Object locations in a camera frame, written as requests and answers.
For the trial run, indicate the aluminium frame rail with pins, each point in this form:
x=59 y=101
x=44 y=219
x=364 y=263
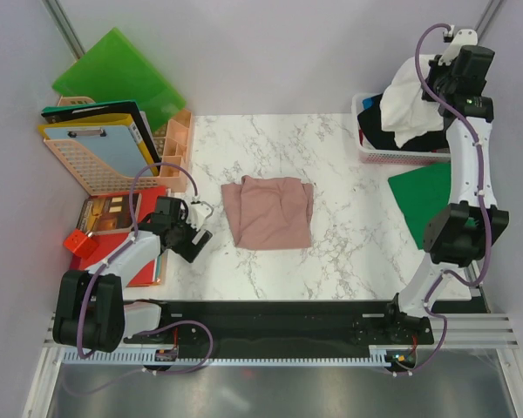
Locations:
x=464 y=330

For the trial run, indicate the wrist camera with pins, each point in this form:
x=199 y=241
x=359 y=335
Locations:
x=198 y=213
x=455 y=40

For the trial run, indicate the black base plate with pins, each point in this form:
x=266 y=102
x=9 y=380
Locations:
x=286 y=327

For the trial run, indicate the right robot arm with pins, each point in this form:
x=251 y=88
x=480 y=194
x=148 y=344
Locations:
x=465 y=230

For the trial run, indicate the brown book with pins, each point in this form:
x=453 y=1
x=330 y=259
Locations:
x=109 y=214

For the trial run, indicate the white laundry basket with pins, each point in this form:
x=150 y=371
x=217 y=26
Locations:
x=370 y=155

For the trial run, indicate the green plastic folder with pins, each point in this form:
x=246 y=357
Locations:
x=115 y=70

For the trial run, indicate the red cube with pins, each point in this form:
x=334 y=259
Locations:
x=81 y=244

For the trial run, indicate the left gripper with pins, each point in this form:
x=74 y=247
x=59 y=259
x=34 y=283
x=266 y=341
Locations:
x=188 y=251

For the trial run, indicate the blue clipboard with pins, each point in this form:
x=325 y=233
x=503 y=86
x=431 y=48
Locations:
x=119 y=146

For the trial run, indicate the orange desk organizer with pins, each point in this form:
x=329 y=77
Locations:
x=174 y=142

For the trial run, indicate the yellow folder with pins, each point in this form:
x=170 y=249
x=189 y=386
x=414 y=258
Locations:
x=108 y=119

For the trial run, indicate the black folder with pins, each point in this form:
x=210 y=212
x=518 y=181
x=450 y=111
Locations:
x=74 y=112

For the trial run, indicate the white t shirt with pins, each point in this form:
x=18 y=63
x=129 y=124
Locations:
x=403 y=111

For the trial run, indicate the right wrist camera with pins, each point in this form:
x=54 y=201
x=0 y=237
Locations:
x=455 y=40

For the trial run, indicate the green t shirt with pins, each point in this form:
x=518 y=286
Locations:
x=420 y=195

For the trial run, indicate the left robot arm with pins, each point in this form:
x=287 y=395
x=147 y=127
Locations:
x=91 y=314

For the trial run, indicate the pink file rack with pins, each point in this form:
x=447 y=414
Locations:
x=97 y=177

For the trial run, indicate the pink t shirt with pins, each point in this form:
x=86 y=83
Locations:
x=269 y=214

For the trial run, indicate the black t shirt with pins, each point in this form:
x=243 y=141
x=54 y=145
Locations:
x=370 y=124

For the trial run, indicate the teal folder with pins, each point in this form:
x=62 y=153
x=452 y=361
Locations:
x=160 y=263

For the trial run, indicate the white cable duct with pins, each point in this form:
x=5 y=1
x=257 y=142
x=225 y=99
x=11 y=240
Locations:
x=150 y=356

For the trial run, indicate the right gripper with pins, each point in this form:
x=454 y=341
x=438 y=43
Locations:
x=435 y=70

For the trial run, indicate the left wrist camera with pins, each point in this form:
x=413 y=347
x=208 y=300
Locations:
x=198 y=213

